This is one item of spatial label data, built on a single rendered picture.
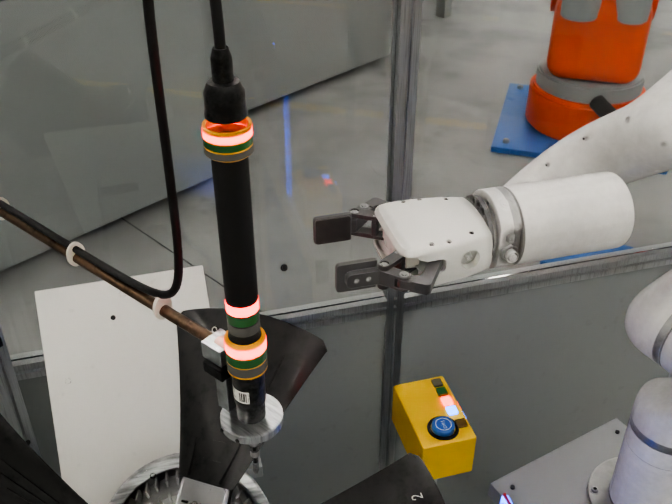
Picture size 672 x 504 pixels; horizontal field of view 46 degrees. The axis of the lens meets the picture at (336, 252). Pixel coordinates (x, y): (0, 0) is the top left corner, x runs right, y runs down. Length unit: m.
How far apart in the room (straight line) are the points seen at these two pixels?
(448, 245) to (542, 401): 1.51
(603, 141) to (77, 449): 0.88
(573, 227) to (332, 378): 1.15
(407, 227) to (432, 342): 1.16
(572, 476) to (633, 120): 0.80
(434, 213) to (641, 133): 0.24
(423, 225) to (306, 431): 1.27
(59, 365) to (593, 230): 0.82
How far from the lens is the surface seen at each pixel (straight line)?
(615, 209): 0.87
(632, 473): 1.43
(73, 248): 1.04
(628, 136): 0.93
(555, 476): 1.54
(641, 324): 1.28
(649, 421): 1.35
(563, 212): 0.84
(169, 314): 0.92
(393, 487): 1.17
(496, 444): 2.31
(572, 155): 0.96
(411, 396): 1.48
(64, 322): 1.31
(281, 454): 2.06
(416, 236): 0.78
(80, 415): 1.31
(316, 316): 1.77
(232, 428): 0.90
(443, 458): 1.43
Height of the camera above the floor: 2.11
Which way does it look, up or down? 35 degrees down
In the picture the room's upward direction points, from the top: straight up
